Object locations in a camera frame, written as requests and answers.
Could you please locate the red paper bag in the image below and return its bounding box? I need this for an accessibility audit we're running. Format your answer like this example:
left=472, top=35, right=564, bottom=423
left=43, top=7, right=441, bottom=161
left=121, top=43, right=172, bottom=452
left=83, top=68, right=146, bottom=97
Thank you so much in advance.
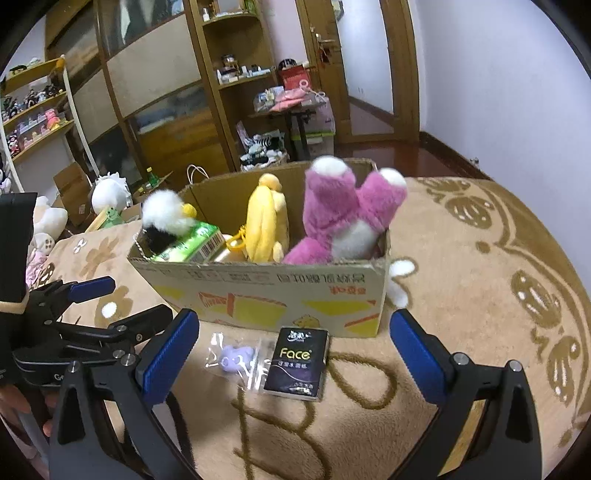
left=279, top=65, right=312, bottom=93

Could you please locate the open brown cardboard box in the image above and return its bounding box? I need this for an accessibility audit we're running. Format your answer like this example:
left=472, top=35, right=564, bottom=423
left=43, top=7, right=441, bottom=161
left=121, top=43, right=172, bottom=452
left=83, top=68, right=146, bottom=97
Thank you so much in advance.
left=53, top=161, right=95, bottom=227

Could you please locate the printed cardboard box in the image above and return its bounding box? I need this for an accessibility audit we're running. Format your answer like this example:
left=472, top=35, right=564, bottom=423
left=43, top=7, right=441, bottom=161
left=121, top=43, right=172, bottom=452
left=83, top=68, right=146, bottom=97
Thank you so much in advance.
left=127, top=158, right=392, bottom=340

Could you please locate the cream brown plush dog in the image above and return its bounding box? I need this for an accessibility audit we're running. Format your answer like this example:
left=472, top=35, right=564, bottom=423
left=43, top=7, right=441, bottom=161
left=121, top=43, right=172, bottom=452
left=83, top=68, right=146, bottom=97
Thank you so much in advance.
left=28, top=232, right=57, bottom=260
left=30, top=196, right=70, bottom=246

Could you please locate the pink cloth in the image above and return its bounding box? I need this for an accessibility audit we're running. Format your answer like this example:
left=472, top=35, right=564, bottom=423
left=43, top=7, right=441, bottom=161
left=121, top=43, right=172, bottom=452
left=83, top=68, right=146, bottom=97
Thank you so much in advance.
left=269, top=90, right=308, bottom=113

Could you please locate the purple toy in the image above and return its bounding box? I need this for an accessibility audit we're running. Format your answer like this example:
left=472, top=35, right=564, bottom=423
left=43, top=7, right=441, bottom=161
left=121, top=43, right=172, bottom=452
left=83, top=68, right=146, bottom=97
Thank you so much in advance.
left=203, top=332, right=273, bottom=393

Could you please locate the black tissue pack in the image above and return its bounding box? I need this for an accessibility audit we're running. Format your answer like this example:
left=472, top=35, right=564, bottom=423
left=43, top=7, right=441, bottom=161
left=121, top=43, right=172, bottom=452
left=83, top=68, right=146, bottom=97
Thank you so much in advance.
left=263, top=327, right=329, bottom=403

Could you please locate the wicker basket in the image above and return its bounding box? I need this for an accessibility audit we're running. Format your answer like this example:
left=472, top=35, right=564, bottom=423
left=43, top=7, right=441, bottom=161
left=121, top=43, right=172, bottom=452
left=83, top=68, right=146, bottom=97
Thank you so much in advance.
left=240, top=152, right=290, bottom=173

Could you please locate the row of pink figurines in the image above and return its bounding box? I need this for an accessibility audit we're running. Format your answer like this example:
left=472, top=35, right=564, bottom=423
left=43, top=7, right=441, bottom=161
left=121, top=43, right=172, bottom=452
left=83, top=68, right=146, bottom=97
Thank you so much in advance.
left=7, top=108, right=66, bottom=154

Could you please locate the yellow plush bear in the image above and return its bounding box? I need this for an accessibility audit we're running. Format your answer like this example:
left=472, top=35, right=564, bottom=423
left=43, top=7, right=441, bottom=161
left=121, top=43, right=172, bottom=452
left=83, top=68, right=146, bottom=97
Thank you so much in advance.
left=228, top=172, right=291, bottom=264

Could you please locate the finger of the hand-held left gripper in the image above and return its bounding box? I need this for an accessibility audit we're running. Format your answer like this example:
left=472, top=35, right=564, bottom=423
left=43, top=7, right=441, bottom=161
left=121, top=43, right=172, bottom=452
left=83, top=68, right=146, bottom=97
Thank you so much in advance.
left=28, top=275, right=117, bottom=326
left=107, top=303, right=174, bottom=346

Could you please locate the white black fluffy plush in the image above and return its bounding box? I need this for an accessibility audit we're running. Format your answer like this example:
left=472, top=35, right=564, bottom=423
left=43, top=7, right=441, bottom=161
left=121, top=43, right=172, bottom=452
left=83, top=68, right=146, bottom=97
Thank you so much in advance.
left=141, top=188, right=199, bottom=253

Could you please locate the row of dark figurines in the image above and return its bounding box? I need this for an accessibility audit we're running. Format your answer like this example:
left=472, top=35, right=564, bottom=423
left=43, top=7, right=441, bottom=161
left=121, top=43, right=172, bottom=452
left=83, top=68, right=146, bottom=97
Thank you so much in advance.
left=0, top=84, right=66, bottom=121

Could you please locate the wooden corner shelf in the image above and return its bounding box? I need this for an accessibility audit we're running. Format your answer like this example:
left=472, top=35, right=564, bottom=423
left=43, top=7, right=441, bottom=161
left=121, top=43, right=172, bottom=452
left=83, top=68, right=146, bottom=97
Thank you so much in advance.
left=187, top=0, right=283, bottom=174

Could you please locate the cream paper packet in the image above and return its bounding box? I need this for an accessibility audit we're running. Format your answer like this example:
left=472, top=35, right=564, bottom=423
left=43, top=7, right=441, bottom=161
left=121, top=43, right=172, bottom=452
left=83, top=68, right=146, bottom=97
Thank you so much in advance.
left=213, top=246, right=247, bottom=264

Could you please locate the row of small cosmetic bottles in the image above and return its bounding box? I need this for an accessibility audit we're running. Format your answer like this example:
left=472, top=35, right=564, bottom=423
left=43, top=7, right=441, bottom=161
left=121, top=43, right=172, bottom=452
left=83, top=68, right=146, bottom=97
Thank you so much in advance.
left=217, top=64, right=278, bottom=86

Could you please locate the wooden wardrobe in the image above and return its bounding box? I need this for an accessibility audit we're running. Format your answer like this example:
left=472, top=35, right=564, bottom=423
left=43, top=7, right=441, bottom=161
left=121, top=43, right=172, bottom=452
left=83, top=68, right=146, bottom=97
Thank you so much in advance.
left=44, top=0, right=236, bottom=195

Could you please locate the green tissue pack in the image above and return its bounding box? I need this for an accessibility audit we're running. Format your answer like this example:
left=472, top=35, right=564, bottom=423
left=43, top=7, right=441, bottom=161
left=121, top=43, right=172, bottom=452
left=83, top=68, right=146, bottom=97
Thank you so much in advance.
left=152, top=220, right=227, bottom=264

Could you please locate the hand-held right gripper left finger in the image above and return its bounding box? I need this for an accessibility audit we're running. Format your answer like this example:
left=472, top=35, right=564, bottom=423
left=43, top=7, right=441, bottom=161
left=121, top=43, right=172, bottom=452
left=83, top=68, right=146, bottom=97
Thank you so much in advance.
left=48, top=308, right=200, bottom=480

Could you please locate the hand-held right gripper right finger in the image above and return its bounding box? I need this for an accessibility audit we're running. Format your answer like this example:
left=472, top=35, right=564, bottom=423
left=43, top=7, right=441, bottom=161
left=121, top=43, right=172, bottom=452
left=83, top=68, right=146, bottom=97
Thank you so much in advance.
left=389, top=309, right=542, bottom=480

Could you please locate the translucent storage box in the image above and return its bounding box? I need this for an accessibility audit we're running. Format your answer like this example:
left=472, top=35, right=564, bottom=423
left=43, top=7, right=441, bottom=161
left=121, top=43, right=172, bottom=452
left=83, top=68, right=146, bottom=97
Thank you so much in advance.
left=302, top=97, right=335, bottom=158

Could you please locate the small dark table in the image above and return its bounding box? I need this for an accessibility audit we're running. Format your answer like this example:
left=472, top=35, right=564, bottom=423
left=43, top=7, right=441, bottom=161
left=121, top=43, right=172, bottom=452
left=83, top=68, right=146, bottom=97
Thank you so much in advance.
left=249, top=99, right=328, bottom=162

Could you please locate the stack of small boxes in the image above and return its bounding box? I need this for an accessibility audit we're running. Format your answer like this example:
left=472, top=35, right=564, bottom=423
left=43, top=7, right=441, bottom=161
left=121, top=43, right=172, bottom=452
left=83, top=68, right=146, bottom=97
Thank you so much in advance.
left=254, top=88, right=284, bottom=112

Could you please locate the wooden door with glass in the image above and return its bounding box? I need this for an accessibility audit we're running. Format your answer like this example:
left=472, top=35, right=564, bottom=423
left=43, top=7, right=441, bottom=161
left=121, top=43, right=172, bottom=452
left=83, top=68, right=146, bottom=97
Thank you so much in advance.
left=295, top=0, right=421, bottom=148

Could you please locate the pink plush bear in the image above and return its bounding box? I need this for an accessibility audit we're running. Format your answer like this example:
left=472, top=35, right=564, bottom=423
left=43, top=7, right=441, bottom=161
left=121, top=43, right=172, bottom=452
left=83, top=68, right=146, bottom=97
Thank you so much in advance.
left=281, top=156, right=408, bottom=265

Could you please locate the person's left hand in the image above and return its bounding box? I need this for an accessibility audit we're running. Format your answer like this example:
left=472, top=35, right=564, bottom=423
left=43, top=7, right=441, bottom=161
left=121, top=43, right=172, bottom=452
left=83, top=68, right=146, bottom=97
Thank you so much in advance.
left=0, top=385, right=58, bottom=437

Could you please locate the low brown cardboard box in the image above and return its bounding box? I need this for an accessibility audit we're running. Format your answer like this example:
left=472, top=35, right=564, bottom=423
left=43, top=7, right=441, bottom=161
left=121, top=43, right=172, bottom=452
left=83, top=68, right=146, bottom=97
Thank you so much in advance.
left=131, top=171, right=175, bottom=204

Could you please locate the curved yellow display shelf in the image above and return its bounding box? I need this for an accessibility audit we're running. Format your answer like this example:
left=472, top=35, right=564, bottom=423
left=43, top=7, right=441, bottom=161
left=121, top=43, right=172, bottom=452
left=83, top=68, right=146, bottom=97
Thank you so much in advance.
left=0, top=55, right=93, bottom=195

